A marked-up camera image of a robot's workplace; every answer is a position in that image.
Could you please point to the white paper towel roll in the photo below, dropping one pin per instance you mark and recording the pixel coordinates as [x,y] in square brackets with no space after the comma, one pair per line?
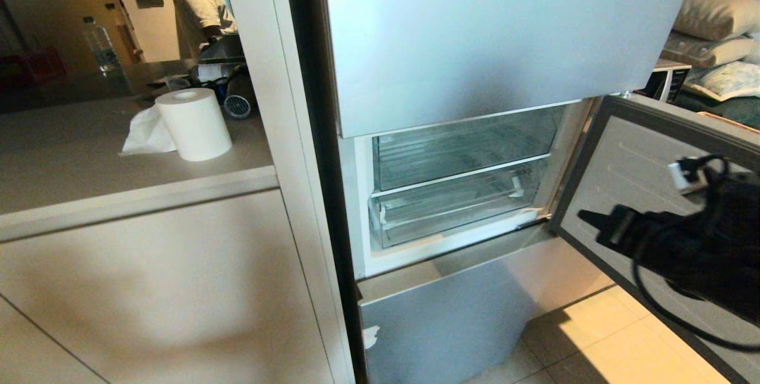
[195,126]

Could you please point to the round grey ribbed vent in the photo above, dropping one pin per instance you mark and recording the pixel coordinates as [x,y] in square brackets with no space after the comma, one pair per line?
[237,106]

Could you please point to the clear plastic water bottle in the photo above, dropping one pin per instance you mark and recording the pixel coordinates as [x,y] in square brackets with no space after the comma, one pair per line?
[102,45]

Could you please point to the person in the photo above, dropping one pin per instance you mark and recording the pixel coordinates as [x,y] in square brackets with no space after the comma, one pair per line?
[196,4]

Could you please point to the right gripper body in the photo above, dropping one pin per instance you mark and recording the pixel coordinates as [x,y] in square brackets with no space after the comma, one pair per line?
[659,241]

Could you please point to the grey kitchen counter cabinet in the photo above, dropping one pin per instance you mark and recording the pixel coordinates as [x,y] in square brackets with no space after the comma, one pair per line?
[148,265]

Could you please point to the beige pillow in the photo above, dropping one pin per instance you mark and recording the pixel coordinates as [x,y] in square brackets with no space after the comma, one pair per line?
[718,10]
[706,50]

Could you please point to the open grey fridge door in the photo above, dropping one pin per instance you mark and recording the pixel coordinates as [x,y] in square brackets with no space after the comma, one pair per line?
[623,158]

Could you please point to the patterned light pillow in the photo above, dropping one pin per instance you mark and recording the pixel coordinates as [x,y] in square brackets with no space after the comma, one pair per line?
[730,80]

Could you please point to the large silver fridge door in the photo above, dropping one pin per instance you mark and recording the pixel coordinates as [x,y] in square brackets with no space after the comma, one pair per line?
[475,34]

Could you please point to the white microwave oven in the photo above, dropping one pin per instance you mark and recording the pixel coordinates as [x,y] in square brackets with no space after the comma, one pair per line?
[668,81]

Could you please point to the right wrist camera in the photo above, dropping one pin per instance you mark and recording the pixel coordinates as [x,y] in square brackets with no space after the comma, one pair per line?
[686,175]

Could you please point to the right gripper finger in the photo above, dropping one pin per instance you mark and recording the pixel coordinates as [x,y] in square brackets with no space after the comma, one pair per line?
[597,219]

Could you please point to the clear fridge drawer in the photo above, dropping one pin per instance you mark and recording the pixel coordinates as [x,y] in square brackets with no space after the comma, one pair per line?
[457,209]
[463,146]

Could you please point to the red crate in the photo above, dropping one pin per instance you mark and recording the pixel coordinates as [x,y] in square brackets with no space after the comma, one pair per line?
[29,64]

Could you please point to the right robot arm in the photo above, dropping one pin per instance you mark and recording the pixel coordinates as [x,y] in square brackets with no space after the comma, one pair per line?
[733,235]

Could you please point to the silver fridge bottom door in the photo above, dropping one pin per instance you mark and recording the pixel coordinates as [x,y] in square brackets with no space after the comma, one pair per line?
[451,324]

